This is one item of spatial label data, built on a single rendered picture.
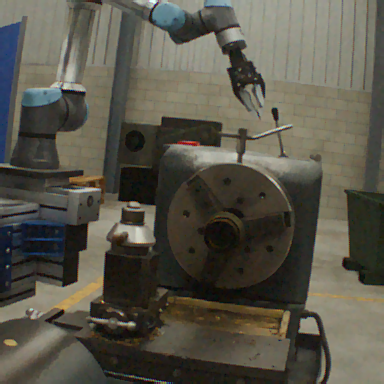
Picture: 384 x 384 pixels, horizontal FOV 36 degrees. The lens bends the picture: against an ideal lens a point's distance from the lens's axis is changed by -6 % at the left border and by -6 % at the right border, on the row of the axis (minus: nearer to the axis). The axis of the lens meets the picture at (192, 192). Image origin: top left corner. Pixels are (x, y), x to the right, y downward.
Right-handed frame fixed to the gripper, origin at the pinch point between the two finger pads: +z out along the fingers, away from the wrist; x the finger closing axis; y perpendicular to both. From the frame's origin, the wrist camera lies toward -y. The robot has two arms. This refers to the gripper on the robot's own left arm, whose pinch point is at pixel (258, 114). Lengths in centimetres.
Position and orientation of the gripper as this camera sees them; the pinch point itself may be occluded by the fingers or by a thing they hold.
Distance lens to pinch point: 171.3
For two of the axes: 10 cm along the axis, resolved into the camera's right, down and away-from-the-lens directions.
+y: -2.0, 0.7, -9.8
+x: 9.3, -3.0, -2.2
